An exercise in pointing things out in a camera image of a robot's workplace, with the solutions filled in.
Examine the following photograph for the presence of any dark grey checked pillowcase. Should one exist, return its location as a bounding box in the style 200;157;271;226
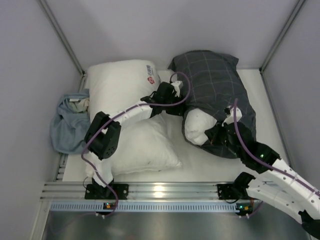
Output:
168;50;256;150

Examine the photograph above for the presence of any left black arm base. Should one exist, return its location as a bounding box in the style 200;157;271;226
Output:
84;183;129;200

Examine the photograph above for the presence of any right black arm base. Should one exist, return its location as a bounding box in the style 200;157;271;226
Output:
217;183;250;200

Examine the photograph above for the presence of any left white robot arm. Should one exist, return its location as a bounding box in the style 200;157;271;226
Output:
81;81;188;189

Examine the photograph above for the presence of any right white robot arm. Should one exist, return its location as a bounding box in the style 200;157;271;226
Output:
205;122;320;239

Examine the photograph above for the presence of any white bare pillow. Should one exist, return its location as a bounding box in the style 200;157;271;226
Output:
87;59;182;176

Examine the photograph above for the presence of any light blue crumpled cloth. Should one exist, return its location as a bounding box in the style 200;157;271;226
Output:
49;88;91;155

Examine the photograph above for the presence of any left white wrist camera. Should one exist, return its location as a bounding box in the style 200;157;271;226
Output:
170;80;183;97

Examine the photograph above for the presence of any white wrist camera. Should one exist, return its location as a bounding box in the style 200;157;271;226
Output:
222;105;243;125
170;80;183;97

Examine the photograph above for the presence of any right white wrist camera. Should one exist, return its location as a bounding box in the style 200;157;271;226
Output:
222;105;243;125

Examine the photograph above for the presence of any left aluminium frame post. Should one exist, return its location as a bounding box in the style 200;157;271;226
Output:
37;0;87;76

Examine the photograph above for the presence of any aluminium frame post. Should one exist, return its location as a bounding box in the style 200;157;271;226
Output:
37;0;87;76
258;0;308;73

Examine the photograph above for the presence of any right aluminium frame post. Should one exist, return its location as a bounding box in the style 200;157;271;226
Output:
258;0;308;73

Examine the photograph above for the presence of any aluminium rail beam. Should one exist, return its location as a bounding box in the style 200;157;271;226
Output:
40;182;219;201

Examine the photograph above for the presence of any grey slotted cable duct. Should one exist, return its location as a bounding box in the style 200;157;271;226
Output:
50;201;253;213

